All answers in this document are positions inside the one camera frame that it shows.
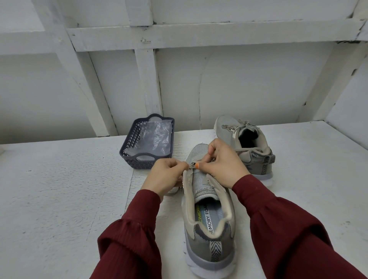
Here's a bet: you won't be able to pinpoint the person's left hand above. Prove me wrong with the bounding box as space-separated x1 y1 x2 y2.
141 158 190 202

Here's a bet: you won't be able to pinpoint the clear plastic bag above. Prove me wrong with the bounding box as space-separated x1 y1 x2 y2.
128 119 173 157

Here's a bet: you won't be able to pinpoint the person's left forearm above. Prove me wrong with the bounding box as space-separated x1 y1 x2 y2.
90 189 163 279

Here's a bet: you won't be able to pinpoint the dark plastic lattice basket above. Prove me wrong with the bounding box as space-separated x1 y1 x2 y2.
119 113 176 170

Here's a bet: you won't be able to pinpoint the person's right forearm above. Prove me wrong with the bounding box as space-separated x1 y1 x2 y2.
231 174 368 279

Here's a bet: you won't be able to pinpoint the person's right hand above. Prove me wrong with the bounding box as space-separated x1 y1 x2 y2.
194 138 251 190

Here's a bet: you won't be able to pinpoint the grey mesh shoe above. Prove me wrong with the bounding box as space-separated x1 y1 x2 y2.
181 143 238 279
214 115 276 181

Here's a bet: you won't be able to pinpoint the grey shoelace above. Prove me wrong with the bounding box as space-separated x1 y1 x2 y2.
221 120 260 138
167 158 209 195

